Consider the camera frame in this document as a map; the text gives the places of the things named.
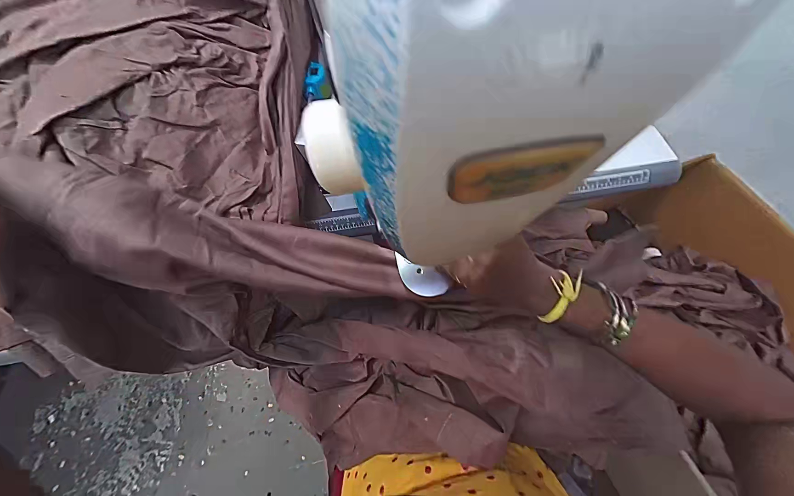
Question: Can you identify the person's right hand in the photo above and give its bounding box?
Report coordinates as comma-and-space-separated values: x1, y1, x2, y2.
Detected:
447, 236, 555, 311

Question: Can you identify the white table with ruler strip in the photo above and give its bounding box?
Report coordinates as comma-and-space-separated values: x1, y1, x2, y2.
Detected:
307, 125, 682, 238

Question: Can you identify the small blue plastic piece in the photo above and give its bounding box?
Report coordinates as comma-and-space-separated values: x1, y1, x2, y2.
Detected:
305, 62, 333, 103

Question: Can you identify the brown fabric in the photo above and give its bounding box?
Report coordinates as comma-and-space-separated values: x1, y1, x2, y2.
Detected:
0, 0, 739, 476

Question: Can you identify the person's right forearm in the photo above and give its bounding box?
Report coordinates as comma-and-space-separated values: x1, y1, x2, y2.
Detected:
538, 265, 794, 496

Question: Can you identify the cardboard box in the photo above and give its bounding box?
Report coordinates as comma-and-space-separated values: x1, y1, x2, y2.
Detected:
569, 153, 794, 414

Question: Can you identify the person's body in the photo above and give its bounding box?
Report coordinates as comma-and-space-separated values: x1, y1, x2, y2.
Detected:
329, 443, 569, 496

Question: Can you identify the white blue speckled sewing machine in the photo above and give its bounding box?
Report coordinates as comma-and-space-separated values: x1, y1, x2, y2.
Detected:
299, 0, 784, 299

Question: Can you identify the pile of crumpled brown cloth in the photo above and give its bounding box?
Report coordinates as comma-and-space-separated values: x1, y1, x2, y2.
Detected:
521, 207, 794, 496

